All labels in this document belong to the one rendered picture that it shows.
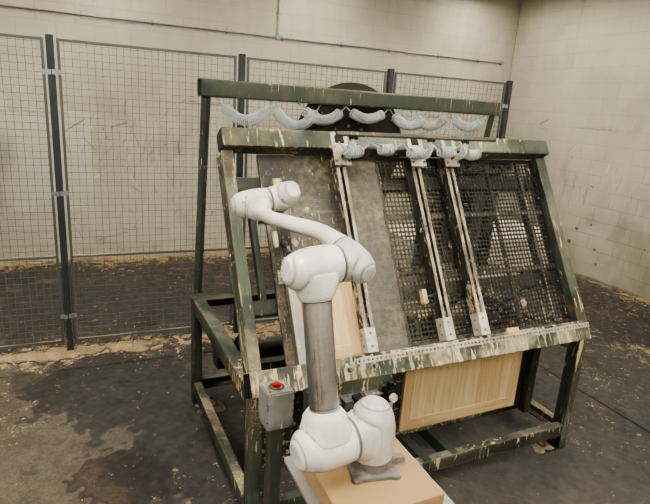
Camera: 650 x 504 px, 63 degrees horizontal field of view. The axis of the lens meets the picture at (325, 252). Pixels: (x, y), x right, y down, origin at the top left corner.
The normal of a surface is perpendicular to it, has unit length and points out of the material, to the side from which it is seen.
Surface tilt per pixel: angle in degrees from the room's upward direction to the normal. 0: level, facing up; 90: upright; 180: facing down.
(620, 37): 90
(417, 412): 90
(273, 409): 90
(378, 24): 90
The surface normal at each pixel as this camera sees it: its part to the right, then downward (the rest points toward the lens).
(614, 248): -0.92, 0.05
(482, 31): 0.40, 0.27
